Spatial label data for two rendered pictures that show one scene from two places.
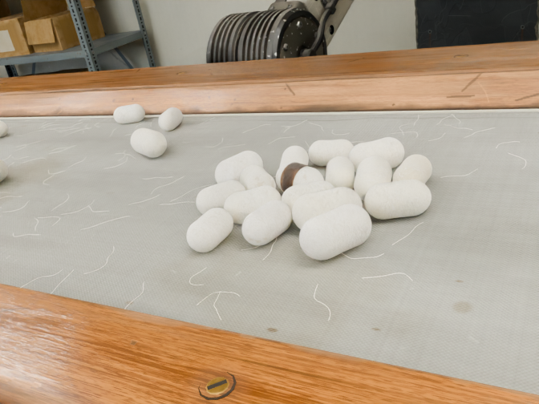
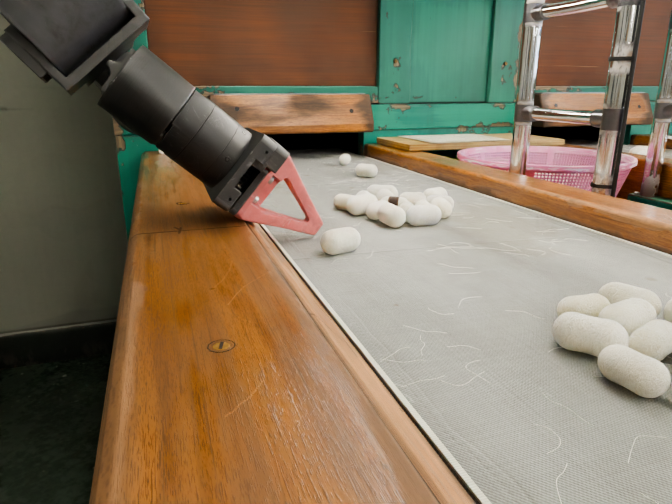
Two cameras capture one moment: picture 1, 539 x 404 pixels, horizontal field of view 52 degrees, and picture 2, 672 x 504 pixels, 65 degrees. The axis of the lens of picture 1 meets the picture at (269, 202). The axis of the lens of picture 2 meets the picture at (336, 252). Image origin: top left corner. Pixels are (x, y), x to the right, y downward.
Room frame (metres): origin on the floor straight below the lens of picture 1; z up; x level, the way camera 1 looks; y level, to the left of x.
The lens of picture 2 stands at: (0.60, -0.01, 0.87)
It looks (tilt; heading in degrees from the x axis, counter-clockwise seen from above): 17 degrees down; 219
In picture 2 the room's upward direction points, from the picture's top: straight up
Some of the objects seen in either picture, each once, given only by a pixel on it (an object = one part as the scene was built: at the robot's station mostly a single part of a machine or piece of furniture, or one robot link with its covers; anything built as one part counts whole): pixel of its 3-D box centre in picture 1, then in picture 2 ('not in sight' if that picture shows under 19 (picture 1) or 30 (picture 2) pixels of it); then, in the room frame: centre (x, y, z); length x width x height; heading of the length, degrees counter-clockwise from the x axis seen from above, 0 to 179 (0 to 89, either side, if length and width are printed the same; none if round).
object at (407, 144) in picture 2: not in sight; (468, 141); (-0.38, -0.49, 0.77); 0.33 x 0.15 x 0.01; 148
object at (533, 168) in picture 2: not in sight; (539, 184); (-0.27, -0.30, 0.72); 0.27 x 0.27 x 0.10
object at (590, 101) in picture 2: not in sight; (592, 108); (-0.70, -0.35, 0.83); 0.30 x 0.06 x 0.07; 148
